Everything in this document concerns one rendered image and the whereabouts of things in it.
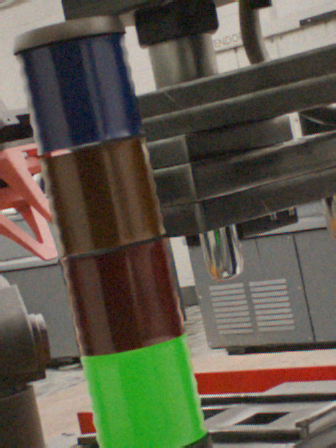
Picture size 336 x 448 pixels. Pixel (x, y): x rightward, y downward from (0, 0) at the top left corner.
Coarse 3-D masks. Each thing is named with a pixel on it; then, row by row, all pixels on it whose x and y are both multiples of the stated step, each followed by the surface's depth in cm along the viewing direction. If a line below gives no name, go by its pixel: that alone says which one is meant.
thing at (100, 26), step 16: (96, 16) 42; (112, 16) 43; (32, 32) 42; (48, 32) 42; (64, 32) 42; (80, 32) 42; (96, 32) 42; (112, 32) 43; (16, 48) 43; (32, 48) 42; (208, 432) 44
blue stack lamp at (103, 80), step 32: (32, 64) 42; (64, 64) 42; (96, 64) 42; (128, 64) 43; (32, 96) 43; (64, 96) 42; (96, 96) 42; (128, 96) 43; (32, 128) 44; (64, 128) 42; (96, 128) 42; (128, 128) 43
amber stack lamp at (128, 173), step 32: (64, 160) 42; (96, 160) 42; (128, 160) 42; (64, 192) 42; (96, 192) 42; (128, 192) 42; (64, 224) 43; (96, 224) 42; (128, 224) 42; (160, 224) 44
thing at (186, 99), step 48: (144, 48) 73; (192, 48) 71; (144, 96) 69; (192, 96) 67; (240, 96) 65; (288, 96) 64; (192, 144) 67; (240, 144) 70; (288, 144) 70; (192, 192) 64; (240, 192) 67; (288, 192) 70; (192, 240) 73; (240, 240) 75
